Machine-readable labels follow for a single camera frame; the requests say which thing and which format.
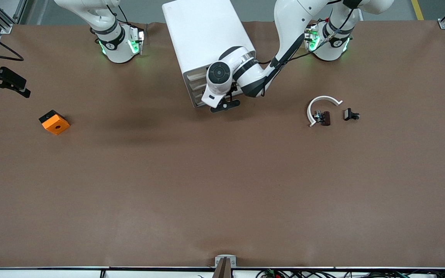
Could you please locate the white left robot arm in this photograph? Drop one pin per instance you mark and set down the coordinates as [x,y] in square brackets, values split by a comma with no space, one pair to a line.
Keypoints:
[296,15]

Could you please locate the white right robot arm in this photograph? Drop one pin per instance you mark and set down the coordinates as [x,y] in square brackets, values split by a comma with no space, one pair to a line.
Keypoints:
[118,50]

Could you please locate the plain white drawer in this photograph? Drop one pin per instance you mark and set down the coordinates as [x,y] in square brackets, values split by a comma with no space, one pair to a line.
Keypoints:
[197,101]
[198,92]

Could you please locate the white drawer cabinet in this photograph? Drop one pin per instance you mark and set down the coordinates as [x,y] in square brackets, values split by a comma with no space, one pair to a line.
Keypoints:
[203,31]

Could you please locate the orange box with hole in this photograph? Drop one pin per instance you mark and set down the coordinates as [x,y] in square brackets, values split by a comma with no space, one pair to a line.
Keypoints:
[56,125]

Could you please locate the brown table mat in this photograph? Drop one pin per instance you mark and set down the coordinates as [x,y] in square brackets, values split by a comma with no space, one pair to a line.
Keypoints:
[222,193]

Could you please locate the brown electrical component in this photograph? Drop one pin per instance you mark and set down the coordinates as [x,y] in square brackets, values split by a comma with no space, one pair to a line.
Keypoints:
[326,118]

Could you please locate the small black component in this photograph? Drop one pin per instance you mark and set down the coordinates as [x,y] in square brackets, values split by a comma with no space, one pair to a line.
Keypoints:
[348,114]

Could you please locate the brown tapered strip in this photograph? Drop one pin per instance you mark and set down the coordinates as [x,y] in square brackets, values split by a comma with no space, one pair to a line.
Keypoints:
[223,270]

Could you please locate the grey metal table bracket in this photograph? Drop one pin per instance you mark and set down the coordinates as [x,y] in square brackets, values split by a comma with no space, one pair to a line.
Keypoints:
[219,258]

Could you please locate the white table frame rail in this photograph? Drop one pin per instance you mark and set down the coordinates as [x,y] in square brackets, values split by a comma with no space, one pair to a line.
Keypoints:
[33,275]

